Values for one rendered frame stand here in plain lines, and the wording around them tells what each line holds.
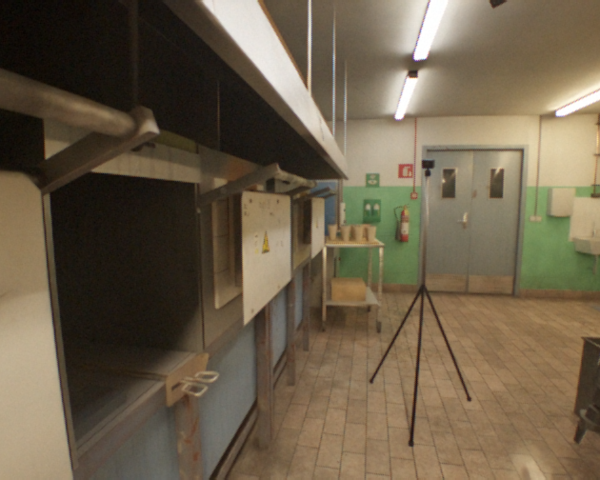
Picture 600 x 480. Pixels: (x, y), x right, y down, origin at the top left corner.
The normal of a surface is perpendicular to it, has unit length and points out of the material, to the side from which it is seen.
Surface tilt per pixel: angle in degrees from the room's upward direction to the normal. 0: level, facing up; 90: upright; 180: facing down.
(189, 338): 90
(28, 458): 90
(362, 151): 90
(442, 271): 90
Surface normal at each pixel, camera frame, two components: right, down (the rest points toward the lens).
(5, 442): 0.98, 0.02
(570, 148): -0.20, 0.11
